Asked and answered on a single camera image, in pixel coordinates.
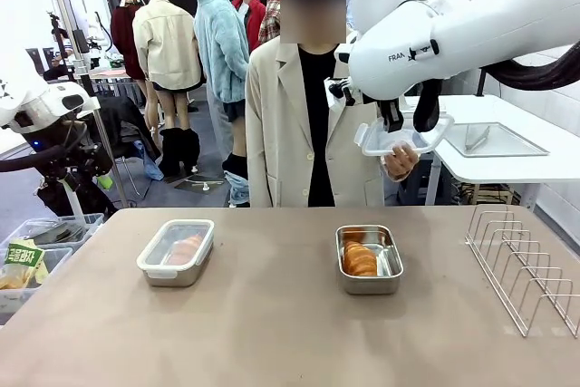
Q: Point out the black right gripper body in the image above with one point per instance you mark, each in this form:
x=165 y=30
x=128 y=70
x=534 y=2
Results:
x=392 y=109

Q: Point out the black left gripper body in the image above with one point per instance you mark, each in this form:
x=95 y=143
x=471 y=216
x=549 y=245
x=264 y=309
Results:
x=81 y=160

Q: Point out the clear plastic clip lid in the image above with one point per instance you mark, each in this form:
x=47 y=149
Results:
x=423 y=144
x=156 y=260

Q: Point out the golden croissant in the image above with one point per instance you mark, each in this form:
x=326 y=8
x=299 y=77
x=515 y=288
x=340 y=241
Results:
x=359 y=260
x=186 y=248

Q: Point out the perforated metal tray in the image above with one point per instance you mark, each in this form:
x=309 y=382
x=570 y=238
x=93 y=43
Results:
x=512 y=142

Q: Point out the rectangular steel container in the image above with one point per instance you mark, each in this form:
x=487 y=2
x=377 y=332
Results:
x=181 y=279
x=369 y=286

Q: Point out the person's right forearm beige sleeve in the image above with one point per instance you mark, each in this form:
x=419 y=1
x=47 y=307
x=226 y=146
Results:
x=259 y=169

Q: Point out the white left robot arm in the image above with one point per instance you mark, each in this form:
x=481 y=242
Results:
x=31 y=101

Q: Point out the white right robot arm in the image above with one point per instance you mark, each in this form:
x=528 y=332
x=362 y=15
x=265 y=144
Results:
x=476 y=33

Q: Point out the person's left hand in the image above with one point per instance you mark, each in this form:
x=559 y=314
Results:
x=401 y=162

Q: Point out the silver metal stand pole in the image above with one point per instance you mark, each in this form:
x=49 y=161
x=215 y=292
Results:
x=111 y=156

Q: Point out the blue cloth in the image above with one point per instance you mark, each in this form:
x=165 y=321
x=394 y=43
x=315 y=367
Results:
x=151 y=165

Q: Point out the black jacket on chair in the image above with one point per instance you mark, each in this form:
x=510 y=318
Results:
x=122 y=119

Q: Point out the clear plastic bin with utensils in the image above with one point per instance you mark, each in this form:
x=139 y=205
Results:
x=68 y=228

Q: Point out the clear plastic bin with snacks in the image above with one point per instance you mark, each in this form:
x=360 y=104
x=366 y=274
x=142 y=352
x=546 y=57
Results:
x=56 y=260

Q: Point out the person in beige blazer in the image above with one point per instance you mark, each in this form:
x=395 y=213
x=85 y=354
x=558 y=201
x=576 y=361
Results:
x=281 y=133

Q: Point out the green snack bag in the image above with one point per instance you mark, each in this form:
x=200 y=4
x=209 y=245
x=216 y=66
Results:
x=20 y=258

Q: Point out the mannequin in dark red dress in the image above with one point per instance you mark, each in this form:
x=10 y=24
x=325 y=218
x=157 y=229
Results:
x=124 y=38

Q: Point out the blue jeans on mannequin legs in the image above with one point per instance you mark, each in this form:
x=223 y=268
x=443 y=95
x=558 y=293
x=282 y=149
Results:
x=238 y=183

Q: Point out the mannequin in beige jacket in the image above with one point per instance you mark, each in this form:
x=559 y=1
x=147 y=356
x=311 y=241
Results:
x=165 y=42

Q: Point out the white side table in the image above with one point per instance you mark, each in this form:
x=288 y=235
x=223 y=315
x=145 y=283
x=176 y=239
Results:
x=557 y=133

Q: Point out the mannequin in red jacket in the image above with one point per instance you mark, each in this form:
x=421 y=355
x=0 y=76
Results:
x=256 y=15

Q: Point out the mannequin in blue fleece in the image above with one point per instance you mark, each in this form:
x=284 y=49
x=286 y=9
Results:
x=222 y=51

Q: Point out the flat mannequin base plate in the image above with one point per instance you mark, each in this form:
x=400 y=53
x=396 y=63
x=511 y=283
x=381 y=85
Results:
x=199 y=185

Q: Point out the black camera tripod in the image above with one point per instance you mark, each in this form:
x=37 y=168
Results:
x=56 y=38

